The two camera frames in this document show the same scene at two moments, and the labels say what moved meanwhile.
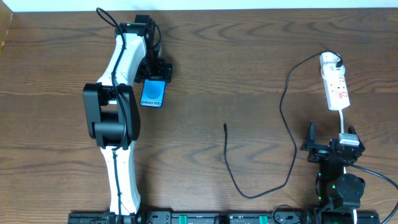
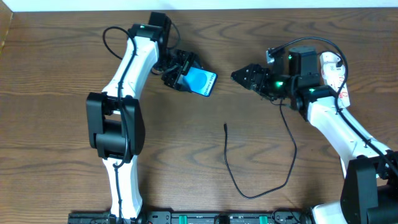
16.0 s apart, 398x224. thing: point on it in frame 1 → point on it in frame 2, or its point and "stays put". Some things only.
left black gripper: (157, 72) → (179, 70)
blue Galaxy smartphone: (153, 93) → (199, 81)
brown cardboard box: (6, 14) stays put
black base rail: (194, 218) stays put
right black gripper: (325, 148) → (262, 79)
